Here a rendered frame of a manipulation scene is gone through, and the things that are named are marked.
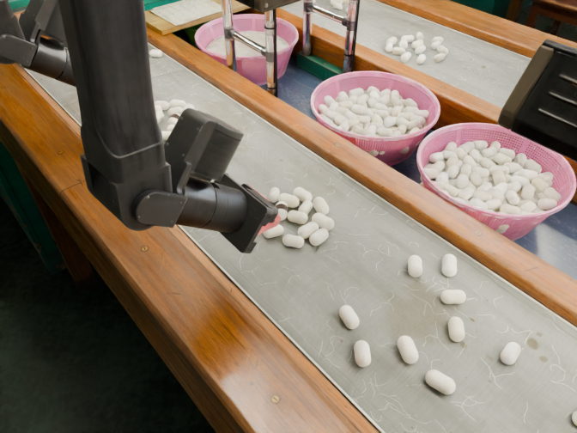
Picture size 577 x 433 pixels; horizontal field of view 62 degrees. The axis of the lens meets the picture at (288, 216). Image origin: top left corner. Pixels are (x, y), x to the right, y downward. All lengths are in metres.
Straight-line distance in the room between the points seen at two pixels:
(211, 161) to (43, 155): 0.52
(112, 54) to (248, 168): 0.52
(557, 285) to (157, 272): 0.55
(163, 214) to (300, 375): 0.25
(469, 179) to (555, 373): 0.39
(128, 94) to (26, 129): 0.66
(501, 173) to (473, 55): 0.49
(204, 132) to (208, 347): 0.27
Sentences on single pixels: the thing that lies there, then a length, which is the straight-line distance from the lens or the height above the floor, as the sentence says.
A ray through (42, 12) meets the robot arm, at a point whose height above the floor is 1.00.
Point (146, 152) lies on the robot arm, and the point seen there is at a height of 1.03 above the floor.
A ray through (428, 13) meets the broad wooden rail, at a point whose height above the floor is 0.76.
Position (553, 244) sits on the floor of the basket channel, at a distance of 0.96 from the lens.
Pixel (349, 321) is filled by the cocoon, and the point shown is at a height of 0.76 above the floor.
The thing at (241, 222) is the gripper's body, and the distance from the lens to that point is 0.59.
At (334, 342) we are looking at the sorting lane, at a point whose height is 0.74.
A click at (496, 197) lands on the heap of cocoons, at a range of 0.90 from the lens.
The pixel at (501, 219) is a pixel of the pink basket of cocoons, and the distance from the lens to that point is 0.84.
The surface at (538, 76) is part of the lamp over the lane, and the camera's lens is 0.48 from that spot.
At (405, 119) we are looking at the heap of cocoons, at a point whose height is 0.74.
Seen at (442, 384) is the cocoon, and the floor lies 0.76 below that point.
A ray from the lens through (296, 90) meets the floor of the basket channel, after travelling 1.26.
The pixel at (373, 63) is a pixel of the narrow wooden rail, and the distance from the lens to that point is 1.21.
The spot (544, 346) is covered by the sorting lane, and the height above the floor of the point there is 0.74.
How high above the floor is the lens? 1.29
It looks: 44 degrees down
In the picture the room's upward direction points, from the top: straight up
